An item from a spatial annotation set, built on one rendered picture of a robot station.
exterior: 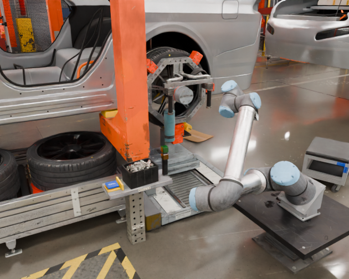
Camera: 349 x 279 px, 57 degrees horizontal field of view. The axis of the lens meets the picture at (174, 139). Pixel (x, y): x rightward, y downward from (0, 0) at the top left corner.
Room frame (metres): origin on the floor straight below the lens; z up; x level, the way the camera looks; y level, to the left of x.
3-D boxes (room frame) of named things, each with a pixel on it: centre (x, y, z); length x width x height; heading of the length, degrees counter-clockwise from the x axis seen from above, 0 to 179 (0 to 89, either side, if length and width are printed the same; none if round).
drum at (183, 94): (2.54, -0.05, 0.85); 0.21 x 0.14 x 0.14; 28
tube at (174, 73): (2.44, 0.02, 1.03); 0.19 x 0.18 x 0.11; 28
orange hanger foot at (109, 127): (2.35, 0.43, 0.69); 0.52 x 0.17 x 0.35; 28
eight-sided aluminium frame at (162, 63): (2.60, -0.01, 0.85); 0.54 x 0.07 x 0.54; 118
